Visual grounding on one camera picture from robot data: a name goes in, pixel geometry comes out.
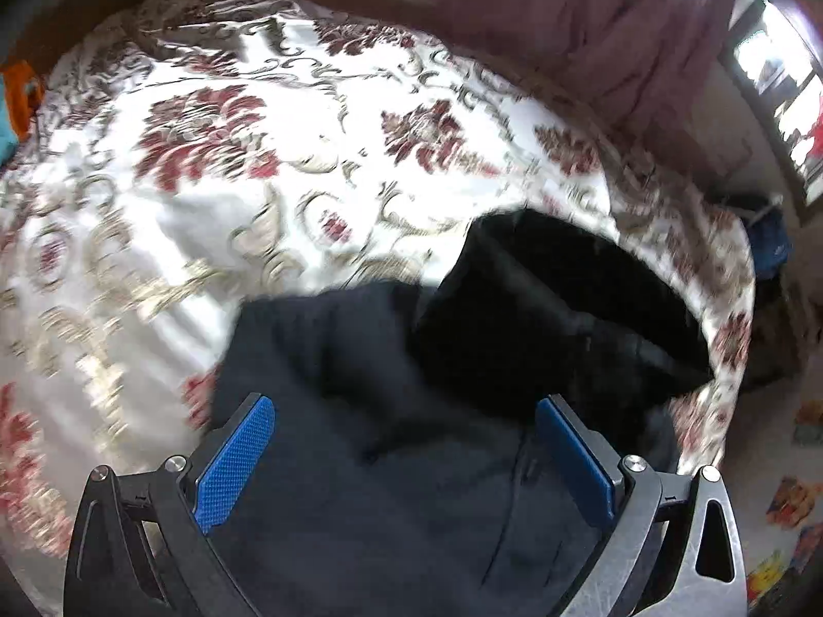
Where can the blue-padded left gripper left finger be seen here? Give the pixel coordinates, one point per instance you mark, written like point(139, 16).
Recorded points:
point(140, 542)

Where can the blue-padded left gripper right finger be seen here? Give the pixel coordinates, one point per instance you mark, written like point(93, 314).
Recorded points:
point(669, 543)

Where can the dark navy padded jacket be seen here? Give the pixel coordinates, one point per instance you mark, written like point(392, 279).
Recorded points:
point(405, 476)

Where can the blue bag by bed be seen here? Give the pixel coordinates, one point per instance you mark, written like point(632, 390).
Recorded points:
point(769, 241)

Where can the white floral bedspread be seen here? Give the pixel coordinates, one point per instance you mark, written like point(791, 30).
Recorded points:
point(192, 153)

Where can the pink window curtain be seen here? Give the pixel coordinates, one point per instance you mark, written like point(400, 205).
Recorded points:
point(638, 64)

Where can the wooden framed window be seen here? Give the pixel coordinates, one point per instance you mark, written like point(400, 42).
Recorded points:
point(771, 58)

